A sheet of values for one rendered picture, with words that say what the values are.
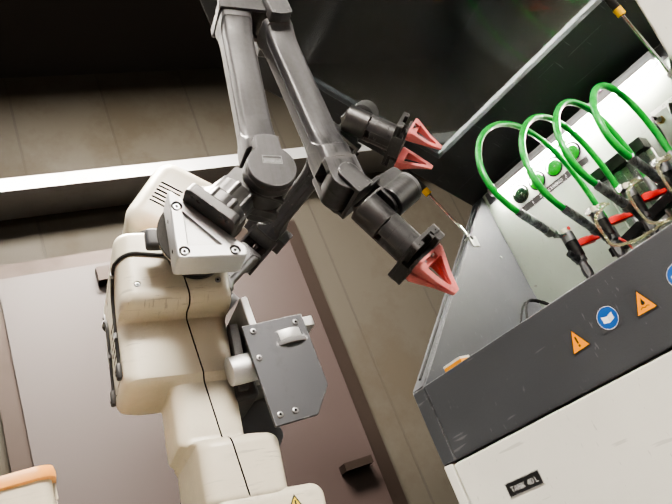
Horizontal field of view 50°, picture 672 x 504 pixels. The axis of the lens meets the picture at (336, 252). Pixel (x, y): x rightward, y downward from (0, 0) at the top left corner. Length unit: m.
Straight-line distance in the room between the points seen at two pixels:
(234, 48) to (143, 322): 0.49
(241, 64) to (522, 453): 0.85
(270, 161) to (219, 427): 0.40
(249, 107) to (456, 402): 0.70
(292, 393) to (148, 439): 1.73
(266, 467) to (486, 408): 0.53
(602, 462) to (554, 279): 0.74
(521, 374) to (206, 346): 0.58
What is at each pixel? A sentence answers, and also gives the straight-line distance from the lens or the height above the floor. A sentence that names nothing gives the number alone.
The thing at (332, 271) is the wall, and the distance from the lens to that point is 3.30.
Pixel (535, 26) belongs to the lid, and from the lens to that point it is 1.82.
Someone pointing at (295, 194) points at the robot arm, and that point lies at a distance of 1.63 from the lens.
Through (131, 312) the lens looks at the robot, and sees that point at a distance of 1.11.
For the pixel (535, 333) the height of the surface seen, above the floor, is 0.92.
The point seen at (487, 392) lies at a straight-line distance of 1.42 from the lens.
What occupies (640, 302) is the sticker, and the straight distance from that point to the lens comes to 1.24.
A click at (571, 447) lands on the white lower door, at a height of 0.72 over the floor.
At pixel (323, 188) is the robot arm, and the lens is 1.18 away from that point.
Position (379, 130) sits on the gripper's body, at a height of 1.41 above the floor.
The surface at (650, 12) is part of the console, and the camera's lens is 1.65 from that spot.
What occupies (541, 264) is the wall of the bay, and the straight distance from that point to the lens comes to 1.97.
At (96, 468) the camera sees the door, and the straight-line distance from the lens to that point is 2.74.
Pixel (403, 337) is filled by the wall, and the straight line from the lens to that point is 3.28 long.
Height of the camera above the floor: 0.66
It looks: 23 degrees up
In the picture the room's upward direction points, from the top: 23 degrees counter-clockwise
